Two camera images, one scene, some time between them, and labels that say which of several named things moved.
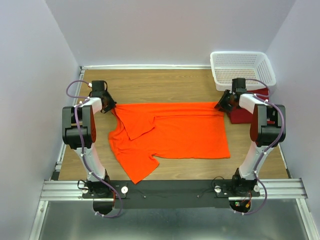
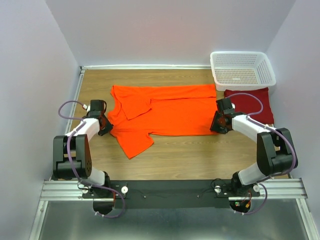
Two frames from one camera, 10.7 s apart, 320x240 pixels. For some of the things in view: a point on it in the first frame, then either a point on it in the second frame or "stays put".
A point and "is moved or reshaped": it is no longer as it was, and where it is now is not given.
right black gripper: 221,103 → 214,127
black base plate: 172,194 stays put
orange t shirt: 141,132 is moved or reshaped
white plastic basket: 227,65 stays put
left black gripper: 112,103 → 108,126
